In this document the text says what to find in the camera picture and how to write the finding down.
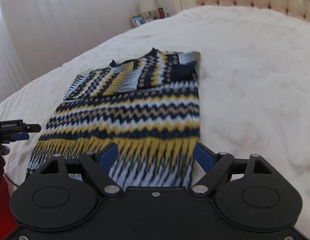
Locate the white table lamp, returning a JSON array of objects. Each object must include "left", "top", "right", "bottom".
[{"left": 140, "top": 0, "right": 158, "bottom": 23}]

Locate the red bottle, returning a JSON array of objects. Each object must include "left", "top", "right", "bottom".
[{"left": 158, "top": 8, "right": 165, "bottom": 19}]

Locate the grey gloved left hand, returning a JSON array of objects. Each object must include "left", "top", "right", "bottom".
[{"left": 0, "top": 144, "right": 10, "bottom": 157}]

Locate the navy yellow patterned knit sweater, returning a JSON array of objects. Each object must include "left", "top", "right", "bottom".
[{"left": 26, "top": 49, "right": 201, "bottom": 189}]

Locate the framed photo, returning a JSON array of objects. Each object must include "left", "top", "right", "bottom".
[{"left": 130, "top": 15, "right": 146, "bottom": 28}]

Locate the white bed cover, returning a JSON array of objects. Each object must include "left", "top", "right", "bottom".
[{"left": 0, "top": 6, "right": 310, "bottom": 238}]

